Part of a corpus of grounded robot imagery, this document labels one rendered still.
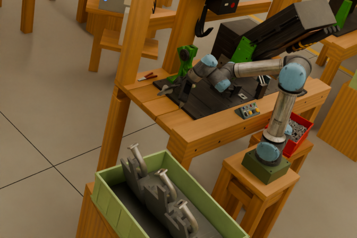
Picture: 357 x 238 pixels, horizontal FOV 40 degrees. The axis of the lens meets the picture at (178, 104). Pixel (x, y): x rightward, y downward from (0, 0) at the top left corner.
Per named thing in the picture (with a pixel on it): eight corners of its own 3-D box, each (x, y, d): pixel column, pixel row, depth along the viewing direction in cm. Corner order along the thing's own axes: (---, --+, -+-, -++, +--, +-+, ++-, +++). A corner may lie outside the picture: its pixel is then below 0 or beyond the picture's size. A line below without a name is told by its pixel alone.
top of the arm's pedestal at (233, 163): (298, 181, 274) (300, 176, 272) (264, 202, 253) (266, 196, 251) (256, 147, 291) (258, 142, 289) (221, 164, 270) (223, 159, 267)
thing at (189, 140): (323, 103, 369) (332, 87, 361) (181, 163, 272) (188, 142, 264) (309, 93, 377) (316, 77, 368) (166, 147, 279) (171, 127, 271)
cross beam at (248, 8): (268, 11, 376) (271, 1, 371) (136, 33, 291) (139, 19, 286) (263, 9, 378) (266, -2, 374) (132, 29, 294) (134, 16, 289)
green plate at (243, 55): (247, 74, 313) (263, 45, 305) (240, 74, 306) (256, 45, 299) (234, 65, 319) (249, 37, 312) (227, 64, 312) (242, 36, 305)
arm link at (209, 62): (216, 67, 237) (204, 54, 237) (201, 81, 243) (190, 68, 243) (221, 63, 244) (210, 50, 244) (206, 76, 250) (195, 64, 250)
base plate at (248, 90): (301, 85, 357) (302, 82, 355) (196, 121, 285) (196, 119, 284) (259, 56, 379) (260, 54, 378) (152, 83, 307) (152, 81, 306)
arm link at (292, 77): (282, 153, 253) (315, 61, 224) (274, 168, 241) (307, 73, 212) (261, 144, 257) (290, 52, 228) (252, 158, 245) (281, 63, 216)
